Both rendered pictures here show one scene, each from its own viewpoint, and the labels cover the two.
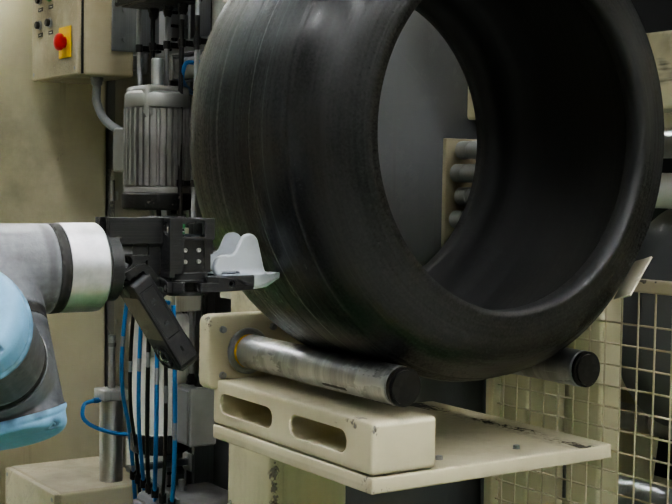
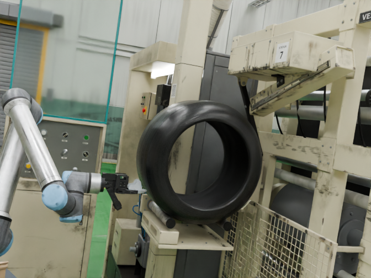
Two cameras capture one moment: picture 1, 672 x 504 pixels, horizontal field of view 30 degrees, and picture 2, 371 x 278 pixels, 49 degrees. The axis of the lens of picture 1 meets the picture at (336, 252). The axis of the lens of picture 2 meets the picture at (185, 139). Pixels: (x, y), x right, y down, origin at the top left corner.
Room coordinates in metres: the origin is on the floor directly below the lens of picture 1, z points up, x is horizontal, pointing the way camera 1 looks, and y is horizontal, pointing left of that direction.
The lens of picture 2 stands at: (-0.35, -0.55, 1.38)
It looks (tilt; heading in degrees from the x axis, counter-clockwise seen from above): 3 degrees down; 15
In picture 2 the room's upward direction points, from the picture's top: 8 degrees clockwise
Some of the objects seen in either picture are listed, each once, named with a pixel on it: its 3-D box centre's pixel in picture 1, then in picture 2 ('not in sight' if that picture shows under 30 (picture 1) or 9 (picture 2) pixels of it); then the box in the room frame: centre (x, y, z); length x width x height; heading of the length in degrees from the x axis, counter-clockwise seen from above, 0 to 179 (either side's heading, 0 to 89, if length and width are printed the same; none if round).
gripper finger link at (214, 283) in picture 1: (213, 282); (127, 191); (1.32, 0.13, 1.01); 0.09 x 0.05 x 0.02; 124
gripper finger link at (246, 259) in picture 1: (248, 260); (138, 186); (1.35, 0.09, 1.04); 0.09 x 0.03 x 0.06; 124
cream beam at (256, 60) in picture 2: not in sight; (277, 60); (1.65, -0.41, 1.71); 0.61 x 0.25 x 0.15; 34
